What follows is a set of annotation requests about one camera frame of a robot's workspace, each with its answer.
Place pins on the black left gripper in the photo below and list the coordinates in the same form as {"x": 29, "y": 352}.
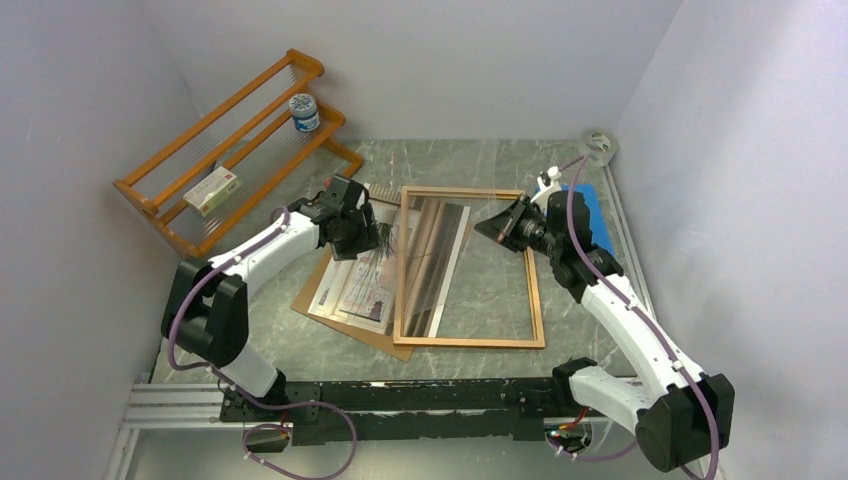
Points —
{"x": 367, "y": 240}

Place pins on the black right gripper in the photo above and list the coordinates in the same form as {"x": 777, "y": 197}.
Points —
{"x": 503, "y": 228}

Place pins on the glossy plant photo print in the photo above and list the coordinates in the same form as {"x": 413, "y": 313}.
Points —
{"x": 391, "y": 272}

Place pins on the wooden picture frame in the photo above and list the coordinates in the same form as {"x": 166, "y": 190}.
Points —
{"x": 398, "y": 337}

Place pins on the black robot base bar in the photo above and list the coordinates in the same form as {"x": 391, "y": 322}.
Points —
{"x": 523, "y": 409}

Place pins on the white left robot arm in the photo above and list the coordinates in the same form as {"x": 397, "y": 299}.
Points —
{"x": 206, "y": 319}

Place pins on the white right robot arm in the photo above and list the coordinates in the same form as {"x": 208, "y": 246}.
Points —
{"x": 677, "y": 413}

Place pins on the blue plastic sheet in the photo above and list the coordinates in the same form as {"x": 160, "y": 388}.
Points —
{"x": 596, "y": 222}

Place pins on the blue white lidded jar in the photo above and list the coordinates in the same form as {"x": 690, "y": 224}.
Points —
{"x": 303, "y": 108}

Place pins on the orange wooden shelf rack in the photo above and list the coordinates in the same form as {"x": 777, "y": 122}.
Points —
{"x": 251, "y": 134}

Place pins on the clear tape roll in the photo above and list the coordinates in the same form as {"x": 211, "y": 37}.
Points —
{"x": 598, "y": 146}

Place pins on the small white cardboard box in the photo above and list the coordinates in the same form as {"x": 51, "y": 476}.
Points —
{"x": 212, "y": 191}

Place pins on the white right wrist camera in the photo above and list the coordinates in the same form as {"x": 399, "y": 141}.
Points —
{"x": 547, "y": 184}

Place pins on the brown frame backing board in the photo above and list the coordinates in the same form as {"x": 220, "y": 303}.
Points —
{"x": 344, "y": 331}

